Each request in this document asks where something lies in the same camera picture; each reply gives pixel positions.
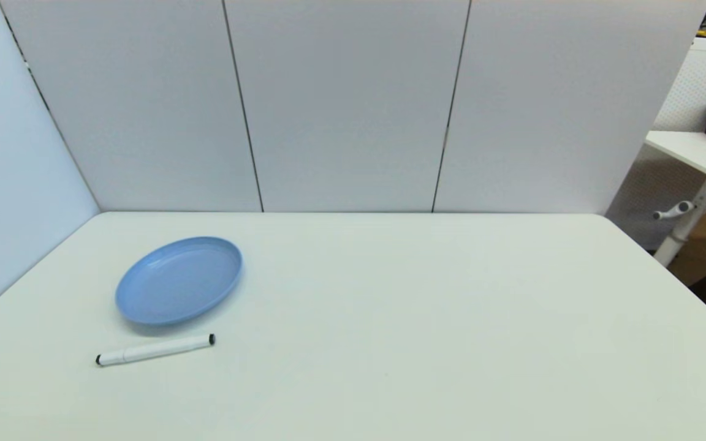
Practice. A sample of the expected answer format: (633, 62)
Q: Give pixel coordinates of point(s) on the white side desk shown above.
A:
(696, 150)

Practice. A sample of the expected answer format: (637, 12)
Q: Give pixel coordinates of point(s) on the white perforated panel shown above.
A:
(699, 86)

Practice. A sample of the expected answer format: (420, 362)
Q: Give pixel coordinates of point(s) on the blue oval plastic plate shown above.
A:
(175, 282)

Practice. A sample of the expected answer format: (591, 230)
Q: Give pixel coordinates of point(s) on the white marker with black caps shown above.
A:
(154, 350)

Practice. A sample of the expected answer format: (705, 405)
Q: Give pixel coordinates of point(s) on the white desk leg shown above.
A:
(690, 228)

